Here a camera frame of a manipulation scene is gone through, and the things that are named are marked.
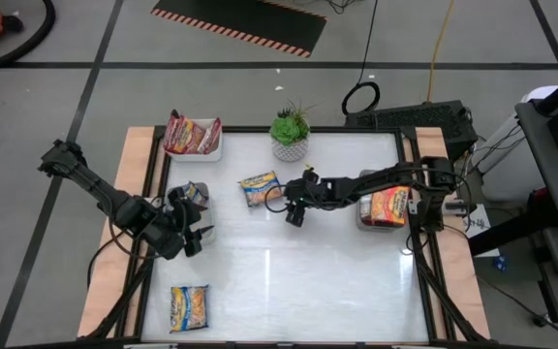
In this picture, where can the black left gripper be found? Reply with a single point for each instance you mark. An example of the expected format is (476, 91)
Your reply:
(175, 232)

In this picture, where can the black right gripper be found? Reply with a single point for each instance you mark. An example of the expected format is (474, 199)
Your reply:
(305, 191)

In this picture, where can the clear plastic bin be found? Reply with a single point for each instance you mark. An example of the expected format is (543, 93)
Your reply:
(208, 215)

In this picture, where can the blue soy sauce ramen pack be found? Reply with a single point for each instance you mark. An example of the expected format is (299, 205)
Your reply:
(257, 189)
(196, 193)
(189, 309)

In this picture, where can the grey translucent plastic bin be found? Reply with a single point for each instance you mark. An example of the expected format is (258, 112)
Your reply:
(381, 229)

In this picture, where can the red roast beef ramen pack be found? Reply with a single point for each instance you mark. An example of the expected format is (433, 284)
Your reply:
(191, 136)
(211, 137)
(171, 133)

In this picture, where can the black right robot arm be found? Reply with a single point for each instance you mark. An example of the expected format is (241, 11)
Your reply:
(376, 180)

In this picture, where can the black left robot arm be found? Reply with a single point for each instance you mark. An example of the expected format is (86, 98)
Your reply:
(100, 191)

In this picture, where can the succulent plant in patterned pot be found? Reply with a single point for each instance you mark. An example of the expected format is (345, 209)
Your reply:
(289, 150)

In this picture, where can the white plastic bin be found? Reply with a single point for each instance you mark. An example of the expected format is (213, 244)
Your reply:
(196, 157)

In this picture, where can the light wooden side board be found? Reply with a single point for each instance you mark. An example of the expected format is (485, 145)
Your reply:
(428, 140)
(99, 305)

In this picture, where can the black computer case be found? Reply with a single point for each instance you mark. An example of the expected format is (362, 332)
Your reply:
(419, 118)

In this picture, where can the grey adapter box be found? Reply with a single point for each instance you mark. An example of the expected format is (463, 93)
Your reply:
(455, 208)

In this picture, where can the white paper sheet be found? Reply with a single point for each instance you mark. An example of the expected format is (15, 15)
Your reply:
(480, 228)

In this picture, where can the black hazard-striped floor mat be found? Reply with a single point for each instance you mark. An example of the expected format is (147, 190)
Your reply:
(240, 19)

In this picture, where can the white computer tower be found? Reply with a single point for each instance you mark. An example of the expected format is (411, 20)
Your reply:
(502, 145)

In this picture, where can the small blue floor object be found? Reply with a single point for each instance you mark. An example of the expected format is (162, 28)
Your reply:
(500, 263)

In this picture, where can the black desk leg beam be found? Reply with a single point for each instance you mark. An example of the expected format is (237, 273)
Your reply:
(511, 232)

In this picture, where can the black metal table frame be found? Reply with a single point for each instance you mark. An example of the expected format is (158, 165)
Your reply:
(337, 130)

